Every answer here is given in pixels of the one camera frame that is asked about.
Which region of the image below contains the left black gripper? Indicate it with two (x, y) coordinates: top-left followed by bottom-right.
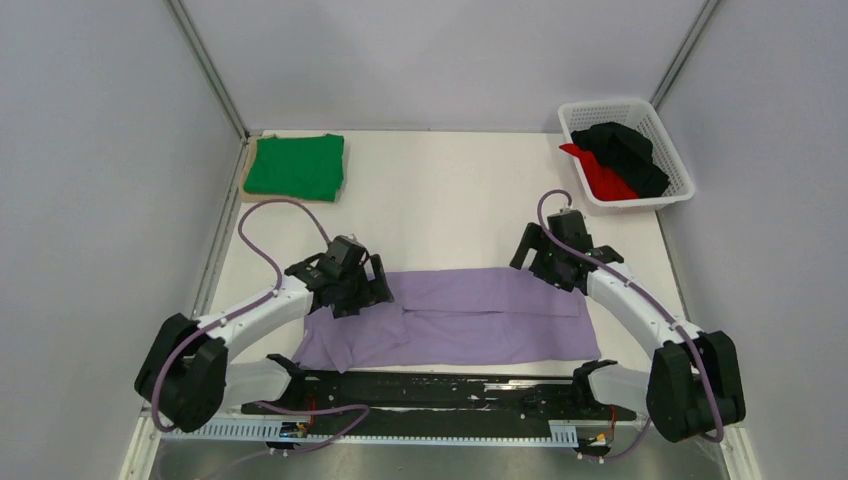
(333, 254), (395, 319)

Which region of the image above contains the purple t shirt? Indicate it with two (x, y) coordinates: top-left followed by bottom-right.
(293, 267), (601, 373)

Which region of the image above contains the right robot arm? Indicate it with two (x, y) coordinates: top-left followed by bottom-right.
(510, 210), (746, 443)

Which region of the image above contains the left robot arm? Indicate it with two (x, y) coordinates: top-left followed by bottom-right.
(134, 236), (393, 432)

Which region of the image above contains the red t shirt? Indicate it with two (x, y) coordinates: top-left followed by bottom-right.
(559, 143), (639, 201)

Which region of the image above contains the black t shirt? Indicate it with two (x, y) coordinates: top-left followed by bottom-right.
(569, 122), (670, 199)

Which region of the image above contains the folded green t shirt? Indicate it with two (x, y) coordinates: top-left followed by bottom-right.
(243, 134), (345, 202)

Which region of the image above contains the white plastic basket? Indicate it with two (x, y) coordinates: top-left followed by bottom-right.
(557, 98), (695, 216)

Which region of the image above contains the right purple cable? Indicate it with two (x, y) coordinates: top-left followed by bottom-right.
(536, 189), (726, 464)

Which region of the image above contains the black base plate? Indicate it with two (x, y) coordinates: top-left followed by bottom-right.
(274, 370), (637, 438)

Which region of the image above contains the white slotted cable duct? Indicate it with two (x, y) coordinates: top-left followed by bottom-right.
(161, 418), (579, 448)

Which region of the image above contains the right corner metal post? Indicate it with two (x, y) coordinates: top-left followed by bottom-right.
(649, 0), (723, 110)

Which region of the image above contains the corner metal post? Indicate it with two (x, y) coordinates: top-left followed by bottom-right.
(649, 0), (723, 110)
(164, 0), (249, 142)

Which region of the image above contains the aluminium frame rail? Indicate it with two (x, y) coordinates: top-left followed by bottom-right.
(159, 362), (746, 443)

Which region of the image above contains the left corner metal post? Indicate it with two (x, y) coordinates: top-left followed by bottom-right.
(164, 0), (249, 142)

